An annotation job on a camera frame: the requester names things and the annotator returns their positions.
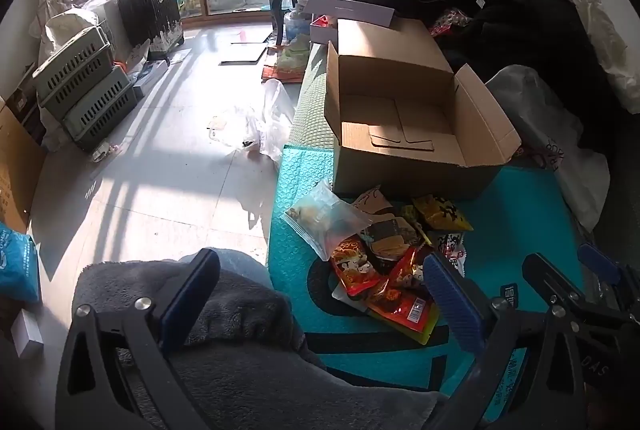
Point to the red patterned packet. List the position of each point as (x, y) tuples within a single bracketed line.
[(450, 22)]

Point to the black folding crate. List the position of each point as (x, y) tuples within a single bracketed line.
[(150, 12)]

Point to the large brown cardboard carton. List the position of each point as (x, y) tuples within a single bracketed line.
[(15, 164)]

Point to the white puffy jacket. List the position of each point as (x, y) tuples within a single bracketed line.
[(595, 24)]

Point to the pale green bag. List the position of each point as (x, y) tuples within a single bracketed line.
[(292, 54)]

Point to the brown cardboard box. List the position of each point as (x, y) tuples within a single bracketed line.
[(400, 175)]

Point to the bottled water pack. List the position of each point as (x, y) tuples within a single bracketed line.
[(296, 22)]

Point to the crumpled clear plastic bags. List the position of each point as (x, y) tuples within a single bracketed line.
[(262, 119)]

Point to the orange flat packet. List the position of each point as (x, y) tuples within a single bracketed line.
[(277, 74)]

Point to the teal bubble mailer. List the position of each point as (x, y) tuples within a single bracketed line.
[(510, 230)]

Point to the grey flat cardboard lid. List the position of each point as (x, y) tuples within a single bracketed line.
[(350, 9)]

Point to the green plastic basket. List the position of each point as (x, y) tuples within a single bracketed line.
[(72, 52), (87, 82), (102, 109)]

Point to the beige brown wafer packet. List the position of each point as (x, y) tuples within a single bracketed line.
[(395, 235)]

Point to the black clothing pile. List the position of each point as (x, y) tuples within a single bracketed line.
[(525, 24)]

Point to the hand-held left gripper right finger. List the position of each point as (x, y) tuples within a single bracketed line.
[(452, 300)]

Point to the yellow black-print snack packet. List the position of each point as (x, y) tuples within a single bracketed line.
[(442, 212)]

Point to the red yellow-edged snack packet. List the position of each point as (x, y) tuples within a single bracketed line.
[(405, 305)]

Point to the white red printed snack packet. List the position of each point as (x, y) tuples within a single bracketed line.
[(452, 244)]

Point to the red white-print packet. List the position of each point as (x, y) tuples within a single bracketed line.
[(532, 155)]

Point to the blue plastic packet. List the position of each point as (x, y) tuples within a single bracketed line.
[(17, 260)]

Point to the small white box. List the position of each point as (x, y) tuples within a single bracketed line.
[(26, 332)]

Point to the white plastic shopping bag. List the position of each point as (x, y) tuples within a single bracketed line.
[(555, 139)]

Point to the grey fleece cloth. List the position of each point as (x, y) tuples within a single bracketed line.
[(240, 345)]

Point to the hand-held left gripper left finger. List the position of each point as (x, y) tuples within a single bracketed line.
[(185, 297)]

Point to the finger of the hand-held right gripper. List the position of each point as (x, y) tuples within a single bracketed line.
[(597, 257), (550, 277)]

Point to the clear plastic snack bag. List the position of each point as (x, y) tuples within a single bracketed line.
[(320, 220)]

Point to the green quilted sofa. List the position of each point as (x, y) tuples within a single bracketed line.
[(310, 109)]

